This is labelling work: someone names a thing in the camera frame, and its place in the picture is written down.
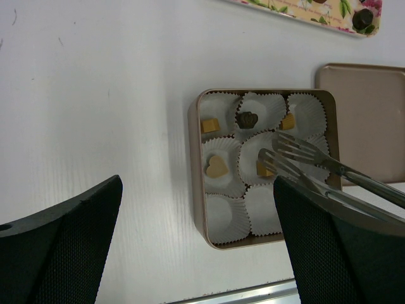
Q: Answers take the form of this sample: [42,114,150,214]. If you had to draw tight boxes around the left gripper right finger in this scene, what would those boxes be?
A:
[273,176,404,303]

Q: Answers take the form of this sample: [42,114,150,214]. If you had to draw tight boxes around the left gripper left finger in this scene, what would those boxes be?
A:
[1,175,123,303]

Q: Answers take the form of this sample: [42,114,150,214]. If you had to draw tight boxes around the metal tongs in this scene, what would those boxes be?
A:
[258,131,404,225]

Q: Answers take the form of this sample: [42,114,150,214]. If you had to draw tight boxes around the yellow cube chocolate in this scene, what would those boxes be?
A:
[256,161,275,179]

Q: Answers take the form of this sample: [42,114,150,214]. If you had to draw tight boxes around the yellow round chocolate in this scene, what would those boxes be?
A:
[280,113,296,130]

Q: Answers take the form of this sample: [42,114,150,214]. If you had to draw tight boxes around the yellow heart chocolate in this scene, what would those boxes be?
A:
[206,155,229,179]

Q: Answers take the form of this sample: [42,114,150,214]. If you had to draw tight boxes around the gold tin lid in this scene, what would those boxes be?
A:
[315,63,404,184]

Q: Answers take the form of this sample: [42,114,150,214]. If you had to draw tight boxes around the dark crown chocolate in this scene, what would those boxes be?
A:
[236,111,258,129]

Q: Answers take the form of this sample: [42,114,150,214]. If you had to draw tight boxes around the yellow square chocolate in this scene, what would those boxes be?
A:
[201,118,221,134]

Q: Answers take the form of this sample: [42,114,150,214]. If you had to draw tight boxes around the dark round chocolate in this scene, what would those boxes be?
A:
[352,8,374,30]

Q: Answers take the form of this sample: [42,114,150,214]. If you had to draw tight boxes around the white paper cup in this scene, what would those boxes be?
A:
[199,92,241,141]
[206,194,250,245]
[244,184,282,236]
[202,137,245,198]
[290,135,330,182]
[235,92,287,141]
[282,93,327,139]
[238,131,276,185]

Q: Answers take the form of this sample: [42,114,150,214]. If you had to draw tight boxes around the gold tin box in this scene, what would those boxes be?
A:
[189,89,339,250]

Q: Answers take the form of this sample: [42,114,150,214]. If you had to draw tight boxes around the floral tray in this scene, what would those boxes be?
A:
[234,0,383,37]

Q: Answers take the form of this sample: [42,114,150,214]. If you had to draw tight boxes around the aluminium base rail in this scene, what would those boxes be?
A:
[177,279,301,304]

